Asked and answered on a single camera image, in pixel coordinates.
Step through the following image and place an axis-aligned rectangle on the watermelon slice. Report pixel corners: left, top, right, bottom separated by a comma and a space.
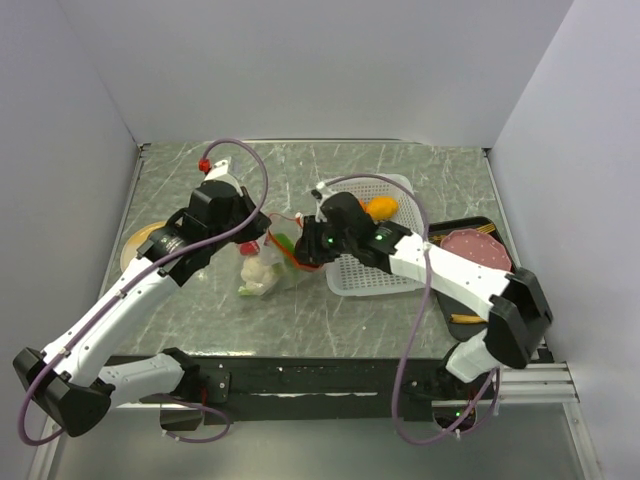
272, 233, 297, 268

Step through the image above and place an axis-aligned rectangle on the pink plate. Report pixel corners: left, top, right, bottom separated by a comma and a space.
440, 229, 512, 271

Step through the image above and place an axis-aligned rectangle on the white plastic basket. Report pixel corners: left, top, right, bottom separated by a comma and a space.
325, 174, 424, 297

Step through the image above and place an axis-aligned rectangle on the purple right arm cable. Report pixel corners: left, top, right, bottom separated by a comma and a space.
312, 173, 501, 446

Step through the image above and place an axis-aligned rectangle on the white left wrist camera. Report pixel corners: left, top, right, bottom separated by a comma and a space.
198, 157, 237, 185

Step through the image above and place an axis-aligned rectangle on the red bell pepper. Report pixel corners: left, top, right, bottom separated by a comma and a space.
238, 241, 260, 256

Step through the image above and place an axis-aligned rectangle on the dark red apple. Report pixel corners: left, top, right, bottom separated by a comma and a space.
296, 263, 324, 273

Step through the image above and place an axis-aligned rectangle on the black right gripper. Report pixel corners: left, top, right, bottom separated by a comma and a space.
293, 215, 357, 264

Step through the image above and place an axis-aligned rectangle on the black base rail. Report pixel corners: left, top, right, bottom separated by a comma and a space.
138, 346, 556, 434

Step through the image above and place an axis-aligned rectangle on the yellow round plate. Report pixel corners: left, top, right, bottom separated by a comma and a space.
119, 221, 166, 272

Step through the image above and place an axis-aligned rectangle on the aluminium frame rail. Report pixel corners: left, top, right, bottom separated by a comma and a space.
31, 354, 578, 448

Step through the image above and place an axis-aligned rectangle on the orange lemon fruit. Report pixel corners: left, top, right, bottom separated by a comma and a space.
365, 196, 399, 222

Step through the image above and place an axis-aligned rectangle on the black tray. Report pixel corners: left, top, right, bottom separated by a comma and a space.
427, 215, 543, 342

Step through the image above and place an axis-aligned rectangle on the gold fork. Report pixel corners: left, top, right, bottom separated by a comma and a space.
476, 224, 496, 234

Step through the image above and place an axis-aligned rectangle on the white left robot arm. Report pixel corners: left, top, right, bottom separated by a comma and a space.
13, 180, 269, 437

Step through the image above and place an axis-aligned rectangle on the clear zip bag orange zipper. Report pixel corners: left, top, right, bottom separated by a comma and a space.
236, 212, 324, 295

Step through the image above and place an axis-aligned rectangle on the white cauliflower toy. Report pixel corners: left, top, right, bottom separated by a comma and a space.
238, 256, 280, 296

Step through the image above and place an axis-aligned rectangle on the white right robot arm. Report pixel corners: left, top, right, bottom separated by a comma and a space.
294, 188, 552, 398

